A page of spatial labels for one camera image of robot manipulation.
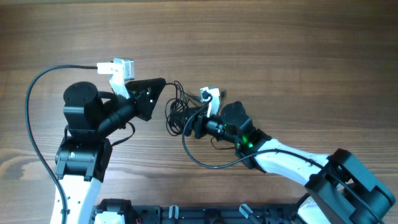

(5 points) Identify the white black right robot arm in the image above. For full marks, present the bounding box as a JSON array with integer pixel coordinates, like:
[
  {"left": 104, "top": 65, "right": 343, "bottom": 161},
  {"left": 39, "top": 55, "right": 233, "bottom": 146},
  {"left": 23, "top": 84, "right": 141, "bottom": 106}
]
[{"left": 169, "top": 101, "right": 396, "bottom": 223}]

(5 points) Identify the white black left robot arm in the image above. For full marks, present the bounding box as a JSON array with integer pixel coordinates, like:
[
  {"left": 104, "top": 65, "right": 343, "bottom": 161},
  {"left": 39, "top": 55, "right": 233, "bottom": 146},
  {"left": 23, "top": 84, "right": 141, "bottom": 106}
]
[{"left": 51, "top": 78, "right": 166, "bottom": 223}]

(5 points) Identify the black USB cable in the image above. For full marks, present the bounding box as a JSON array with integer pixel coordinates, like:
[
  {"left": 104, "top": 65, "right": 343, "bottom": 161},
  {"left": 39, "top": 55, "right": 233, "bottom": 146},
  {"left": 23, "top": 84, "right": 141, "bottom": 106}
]
[{"left": 164, "top": 80, "right": 227, "bottom": 137}]

